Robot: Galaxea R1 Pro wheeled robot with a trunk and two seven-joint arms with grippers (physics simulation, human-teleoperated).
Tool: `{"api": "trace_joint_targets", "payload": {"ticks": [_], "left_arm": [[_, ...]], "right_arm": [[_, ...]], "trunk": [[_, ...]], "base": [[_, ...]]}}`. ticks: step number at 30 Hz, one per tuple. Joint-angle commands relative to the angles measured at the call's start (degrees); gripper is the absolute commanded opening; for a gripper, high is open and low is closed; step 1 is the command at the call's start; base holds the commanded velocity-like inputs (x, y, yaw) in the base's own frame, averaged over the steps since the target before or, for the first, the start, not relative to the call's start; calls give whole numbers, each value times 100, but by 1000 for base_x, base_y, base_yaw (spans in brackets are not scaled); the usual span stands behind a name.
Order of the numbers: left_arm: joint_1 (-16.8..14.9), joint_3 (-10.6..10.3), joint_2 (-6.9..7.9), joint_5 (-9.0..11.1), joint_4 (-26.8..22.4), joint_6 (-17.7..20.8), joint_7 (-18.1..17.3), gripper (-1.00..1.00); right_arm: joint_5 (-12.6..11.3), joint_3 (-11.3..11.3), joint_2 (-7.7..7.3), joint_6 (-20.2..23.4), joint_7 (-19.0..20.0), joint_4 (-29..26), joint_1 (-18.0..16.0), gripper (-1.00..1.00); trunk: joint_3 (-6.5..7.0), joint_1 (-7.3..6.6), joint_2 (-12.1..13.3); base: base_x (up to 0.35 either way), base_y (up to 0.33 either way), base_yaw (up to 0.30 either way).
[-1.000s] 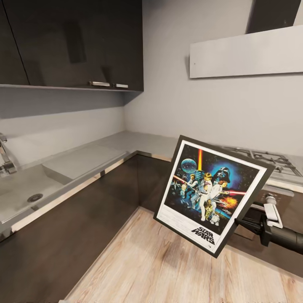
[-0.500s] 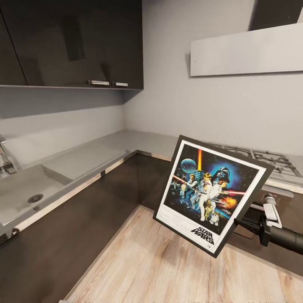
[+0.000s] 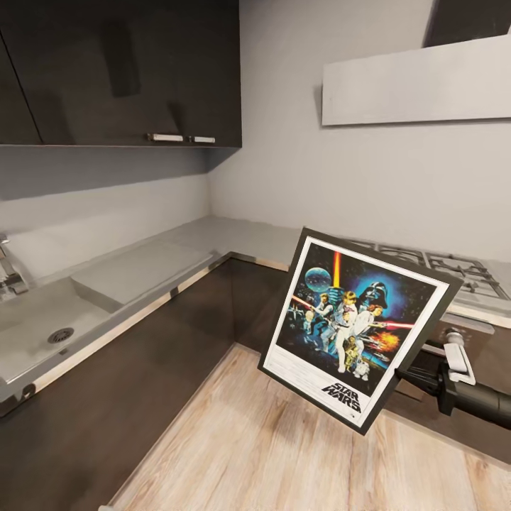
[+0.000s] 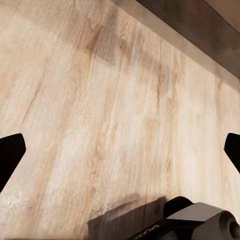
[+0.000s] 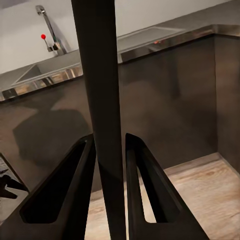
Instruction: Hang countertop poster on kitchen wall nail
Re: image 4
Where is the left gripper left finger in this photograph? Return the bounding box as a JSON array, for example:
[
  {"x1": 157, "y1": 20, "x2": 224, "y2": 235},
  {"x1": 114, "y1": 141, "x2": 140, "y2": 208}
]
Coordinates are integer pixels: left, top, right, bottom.
[{"x1": 0, "y1": 133, "x2": 26, "y2": 193}]

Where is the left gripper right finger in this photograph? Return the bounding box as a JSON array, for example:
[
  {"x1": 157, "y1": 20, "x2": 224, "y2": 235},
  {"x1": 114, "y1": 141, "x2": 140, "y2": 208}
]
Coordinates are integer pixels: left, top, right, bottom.
[{"x1": 224, "y1": 133, "x2": 240, "y2": 173}]

